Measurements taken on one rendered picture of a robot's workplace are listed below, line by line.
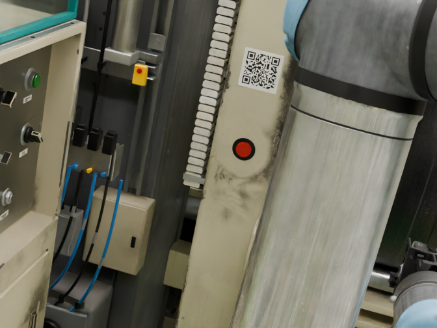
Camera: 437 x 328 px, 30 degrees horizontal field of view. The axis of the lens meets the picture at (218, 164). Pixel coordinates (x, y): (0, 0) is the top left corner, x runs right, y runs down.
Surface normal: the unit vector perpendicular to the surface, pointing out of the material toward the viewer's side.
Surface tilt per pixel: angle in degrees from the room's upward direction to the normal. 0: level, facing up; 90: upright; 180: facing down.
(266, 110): 90
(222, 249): 90
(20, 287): 90
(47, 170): 90
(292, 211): 81
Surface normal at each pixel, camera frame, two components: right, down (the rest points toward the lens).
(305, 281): -0.18, 0.15
